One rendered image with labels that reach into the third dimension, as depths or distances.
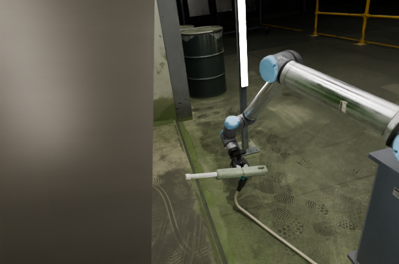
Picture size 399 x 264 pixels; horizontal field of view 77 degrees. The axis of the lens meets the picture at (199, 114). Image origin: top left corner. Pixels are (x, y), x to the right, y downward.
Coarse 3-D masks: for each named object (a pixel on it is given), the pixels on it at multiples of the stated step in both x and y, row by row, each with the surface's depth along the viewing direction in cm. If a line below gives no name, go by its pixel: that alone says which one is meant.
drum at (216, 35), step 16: (208, 32) 302; (192, 48) 312; (208, 48) 310; (192, 64) 322; (208, 64) 318; (192, 80) 333; (208, 80) 327; (224, 80) 345; (192, 96) 346; (208, 96) 337
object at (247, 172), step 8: (224, 168) 141; (232, 168) 142; (240, 168) 143; (248, 168) 144; (256, 168) 145; (264, 168) 146; (192, 176) 135; (200, 176) 136; (208, 176) 137; (216, 176) 139; (224, 176) 138; (232, 176) 140; (240, 176) 142; (248, 176) 145; (240, 184) 150
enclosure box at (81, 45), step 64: (0, 0) 31; (64, 0) 33; (128, 0) 35; (0, 64) 34; (64, 64) 36; (128, 64) 38; (0, 128) 37; (64, 128) 39; (128, 128) 42; (0, 192) 41; (64, 192) 44; (128, 192) 47; (0, 256) 45; (64, 256) 49; (128, 256) 53
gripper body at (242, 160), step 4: (236, 148) 159; (232, 152) 160; (232, 156) 160; (236, 156) 155; (240, 156) 155; (232, 160) 155; (236, 160) 152; (240, 160) 153; (244, 160) 153; (232, 164) 157; (240, 164) 152
